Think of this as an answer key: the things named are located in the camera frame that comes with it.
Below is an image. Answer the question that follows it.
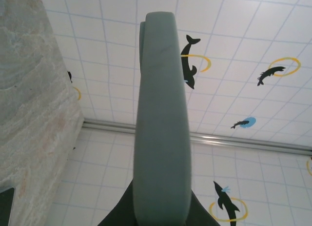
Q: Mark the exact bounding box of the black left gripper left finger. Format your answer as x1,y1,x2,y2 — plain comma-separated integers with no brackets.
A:
97,179,137,226

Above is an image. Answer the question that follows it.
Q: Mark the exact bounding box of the black smartphone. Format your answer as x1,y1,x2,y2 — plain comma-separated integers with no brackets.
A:
0,186,15,226
0,185,17,226

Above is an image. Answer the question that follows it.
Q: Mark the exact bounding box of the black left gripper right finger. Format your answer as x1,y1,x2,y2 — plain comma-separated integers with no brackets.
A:
185,189,222,226

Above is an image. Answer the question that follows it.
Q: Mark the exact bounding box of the light blue phone case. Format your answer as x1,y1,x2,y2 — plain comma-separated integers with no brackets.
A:
133,11,195,226

